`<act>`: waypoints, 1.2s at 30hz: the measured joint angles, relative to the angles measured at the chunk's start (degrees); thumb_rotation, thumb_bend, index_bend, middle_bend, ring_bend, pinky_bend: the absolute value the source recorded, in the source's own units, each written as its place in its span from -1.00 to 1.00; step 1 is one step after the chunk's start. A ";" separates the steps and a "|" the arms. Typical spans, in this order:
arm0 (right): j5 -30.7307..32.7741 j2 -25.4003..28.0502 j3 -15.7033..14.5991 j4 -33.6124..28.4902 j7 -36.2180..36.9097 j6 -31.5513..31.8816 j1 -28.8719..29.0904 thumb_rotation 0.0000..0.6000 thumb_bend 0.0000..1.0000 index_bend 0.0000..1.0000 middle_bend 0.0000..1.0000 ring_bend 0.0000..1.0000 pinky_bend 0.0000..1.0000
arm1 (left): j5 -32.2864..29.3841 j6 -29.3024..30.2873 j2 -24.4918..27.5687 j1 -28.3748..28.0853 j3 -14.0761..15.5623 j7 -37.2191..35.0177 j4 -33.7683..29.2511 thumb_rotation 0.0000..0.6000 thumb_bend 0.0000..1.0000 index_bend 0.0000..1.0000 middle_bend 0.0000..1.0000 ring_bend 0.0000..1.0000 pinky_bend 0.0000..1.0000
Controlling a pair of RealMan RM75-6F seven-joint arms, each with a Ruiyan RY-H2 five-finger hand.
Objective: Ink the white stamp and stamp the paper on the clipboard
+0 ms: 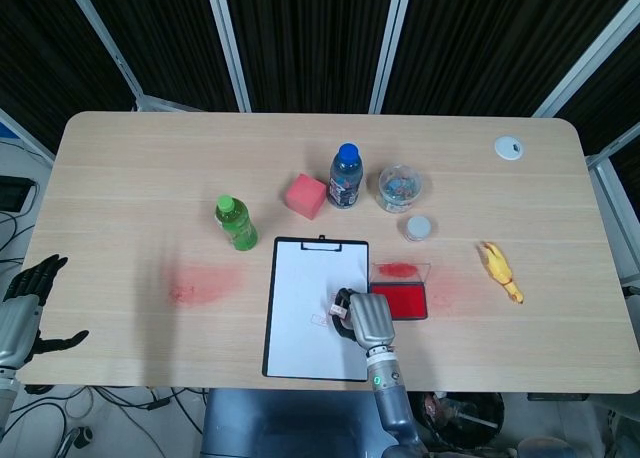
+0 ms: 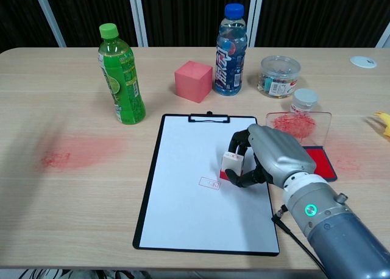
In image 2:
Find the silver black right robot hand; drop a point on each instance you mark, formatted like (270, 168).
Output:
(280, 154)

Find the white red stamp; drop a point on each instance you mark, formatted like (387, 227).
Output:
(231, 164)

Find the red ink pad clear lid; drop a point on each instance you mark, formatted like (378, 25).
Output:
(323, 163)

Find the small jar grey lid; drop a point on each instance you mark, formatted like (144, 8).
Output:
(304, 97)

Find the clear jar of coloured clips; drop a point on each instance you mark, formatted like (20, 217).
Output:
(278, 78)

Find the white paper sheet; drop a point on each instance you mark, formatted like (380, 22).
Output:
(189, 151)

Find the blue cap drink bottle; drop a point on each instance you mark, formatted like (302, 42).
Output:
(230, 62)

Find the yellow rubber chicken toy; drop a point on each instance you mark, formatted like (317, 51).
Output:
(384, 123)

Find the pink foam cube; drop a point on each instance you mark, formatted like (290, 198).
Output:
(192, 84)

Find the black clipboard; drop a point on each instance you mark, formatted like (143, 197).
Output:
(152, 175)

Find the green drink bottle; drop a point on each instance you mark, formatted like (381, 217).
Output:
(122, 78)

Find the white partition frame post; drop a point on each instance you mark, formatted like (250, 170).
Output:
(384, 38)
(50, 17)
(256, 17)
(137, 17)

